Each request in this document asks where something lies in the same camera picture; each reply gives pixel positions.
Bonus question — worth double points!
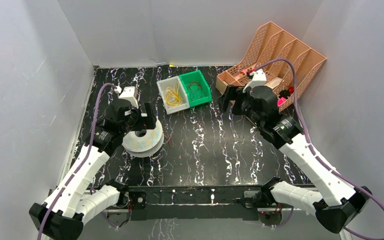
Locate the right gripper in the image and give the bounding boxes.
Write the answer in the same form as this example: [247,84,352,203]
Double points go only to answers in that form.
[216,84,264,129]

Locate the white perforated cable spool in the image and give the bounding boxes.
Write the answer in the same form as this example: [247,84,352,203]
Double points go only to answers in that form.
[122,119,165,158]

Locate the yellow cable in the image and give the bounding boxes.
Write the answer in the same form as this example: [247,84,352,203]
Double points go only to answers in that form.
[164,82,183,108]

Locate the white plastic bin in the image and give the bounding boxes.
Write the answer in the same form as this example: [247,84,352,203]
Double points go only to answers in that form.
[156,76,190,115]

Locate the green plastic bin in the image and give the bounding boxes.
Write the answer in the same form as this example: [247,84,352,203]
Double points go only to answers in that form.
[179,70,213,108]

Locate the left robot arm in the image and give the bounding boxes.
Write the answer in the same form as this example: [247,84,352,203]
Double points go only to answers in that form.
[29,98,160,240]

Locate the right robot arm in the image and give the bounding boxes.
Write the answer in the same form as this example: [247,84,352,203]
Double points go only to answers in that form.
[217,84,369,234]

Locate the white box in rack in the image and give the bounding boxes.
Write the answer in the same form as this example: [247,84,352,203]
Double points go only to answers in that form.
[265,77,283,89]

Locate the red capped item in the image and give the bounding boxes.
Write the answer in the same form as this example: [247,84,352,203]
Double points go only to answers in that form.
[287,87,295,96]

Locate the peach file organizer rack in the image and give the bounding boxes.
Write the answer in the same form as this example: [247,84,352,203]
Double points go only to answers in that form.
[216,21,327,112]

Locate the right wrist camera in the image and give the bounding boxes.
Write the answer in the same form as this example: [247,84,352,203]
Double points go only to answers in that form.
[242,69,267,93]

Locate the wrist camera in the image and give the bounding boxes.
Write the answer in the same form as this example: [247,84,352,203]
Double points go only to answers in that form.
[242,69,267,93]
[117,86,139,108]

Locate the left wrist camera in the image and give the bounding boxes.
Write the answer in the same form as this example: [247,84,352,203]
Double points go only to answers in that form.
[117,86,139,108]

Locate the dark cables in green bin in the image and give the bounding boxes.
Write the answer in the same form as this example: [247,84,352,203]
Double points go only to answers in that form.
[186,81,203,100]

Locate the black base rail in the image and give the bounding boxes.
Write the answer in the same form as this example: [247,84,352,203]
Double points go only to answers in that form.
[125,184,312,222]

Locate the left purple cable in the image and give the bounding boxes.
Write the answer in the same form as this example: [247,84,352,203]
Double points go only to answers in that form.
[36,82,123,240]

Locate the purple cable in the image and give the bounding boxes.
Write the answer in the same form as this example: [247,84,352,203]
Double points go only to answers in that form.
[36,82,123,240]
[250,58,384,240]

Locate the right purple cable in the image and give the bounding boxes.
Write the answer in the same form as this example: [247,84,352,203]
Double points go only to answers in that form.
[250,58,384,240]

